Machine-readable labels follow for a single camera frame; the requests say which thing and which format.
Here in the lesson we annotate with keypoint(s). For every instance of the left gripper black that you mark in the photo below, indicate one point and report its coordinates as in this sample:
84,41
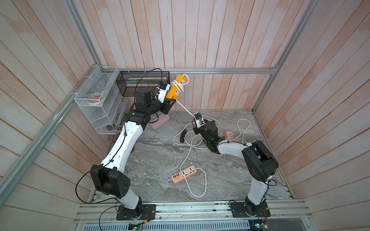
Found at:
166,106

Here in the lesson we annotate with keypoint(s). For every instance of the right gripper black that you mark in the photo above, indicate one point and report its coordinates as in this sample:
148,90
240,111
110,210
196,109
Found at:
197,131

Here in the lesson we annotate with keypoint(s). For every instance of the yellow power strip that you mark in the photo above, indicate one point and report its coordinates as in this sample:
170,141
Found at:
177,86

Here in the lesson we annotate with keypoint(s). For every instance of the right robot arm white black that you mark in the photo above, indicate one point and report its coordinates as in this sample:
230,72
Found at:
260,162

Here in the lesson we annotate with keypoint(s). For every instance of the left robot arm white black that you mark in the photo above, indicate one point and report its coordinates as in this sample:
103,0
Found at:
108,177

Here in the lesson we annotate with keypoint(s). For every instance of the pink power strip right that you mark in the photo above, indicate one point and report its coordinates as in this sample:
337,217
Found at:
229,136

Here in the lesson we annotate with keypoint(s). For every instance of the pink power strip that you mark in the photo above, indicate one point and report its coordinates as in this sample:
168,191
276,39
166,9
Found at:
184,174
229,136

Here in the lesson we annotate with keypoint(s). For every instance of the pink power strip front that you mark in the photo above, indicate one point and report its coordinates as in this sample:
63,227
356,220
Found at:
184,174

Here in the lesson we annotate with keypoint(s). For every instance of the black remote control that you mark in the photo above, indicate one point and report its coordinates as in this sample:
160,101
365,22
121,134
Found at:
182,136

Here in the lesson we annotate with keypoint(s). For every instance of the black mesh basket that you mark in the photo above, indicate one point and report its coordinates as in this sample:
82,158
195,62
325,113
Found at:
130,81

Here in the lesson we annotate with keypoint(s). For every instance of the red pencil cup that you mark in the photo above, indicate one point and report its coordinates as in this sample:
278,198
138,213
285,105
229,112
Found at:
126,140

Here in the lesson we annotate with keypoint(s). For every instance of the tape roll in rack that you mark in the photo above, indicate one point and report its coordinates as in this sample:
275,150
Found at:
95,98

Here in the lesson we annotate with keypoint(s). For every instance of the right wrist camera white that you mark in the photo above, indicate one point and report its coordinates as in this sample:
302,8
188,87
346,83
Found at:
199,120

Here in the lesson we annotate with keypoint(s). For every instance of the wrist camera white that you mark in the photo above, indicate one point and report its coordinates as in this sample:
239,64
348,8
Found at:
199,120
163,88

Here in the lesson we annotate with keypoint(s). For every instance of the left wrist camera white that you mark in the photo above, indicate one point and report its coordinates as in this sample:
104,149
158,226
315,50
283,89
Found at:
163,88

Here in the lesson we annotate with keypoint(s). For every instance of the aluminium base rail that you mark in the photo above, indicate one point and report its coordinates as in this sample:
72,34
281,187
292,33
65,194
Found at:
192,211

